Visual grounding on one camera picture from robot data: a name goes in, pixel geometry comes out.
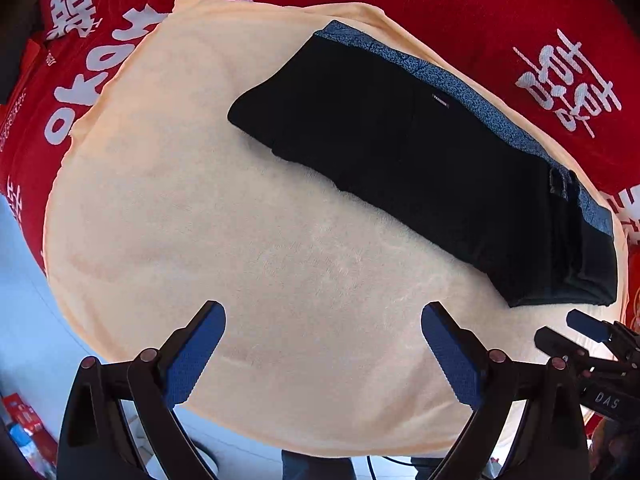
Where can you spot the red cloth white characters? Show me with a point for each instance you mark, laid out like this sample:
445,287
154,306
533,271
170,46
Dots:
44,44

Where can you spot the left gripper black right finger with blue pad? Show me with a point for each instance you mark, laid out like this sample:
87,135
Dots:
550,441

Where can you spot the red box on floor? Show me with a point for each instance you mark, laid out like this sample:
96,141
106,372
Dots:
25,416

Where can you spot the person's right hand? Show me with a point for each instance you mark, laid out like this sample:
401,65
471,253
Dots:
614,451

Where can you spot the peach towel mat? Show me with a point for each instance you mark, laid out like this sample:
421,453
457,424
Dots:
160,205

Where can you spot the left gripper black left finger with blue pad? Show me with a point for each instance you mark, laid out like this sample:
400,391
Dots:
95,440

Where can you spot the black pants blue waistband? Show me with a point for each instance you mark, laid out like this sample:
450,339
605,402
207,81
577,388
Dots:
407,137

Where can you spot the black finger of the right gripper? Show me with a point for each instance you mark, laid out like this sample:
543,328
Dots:
619,339

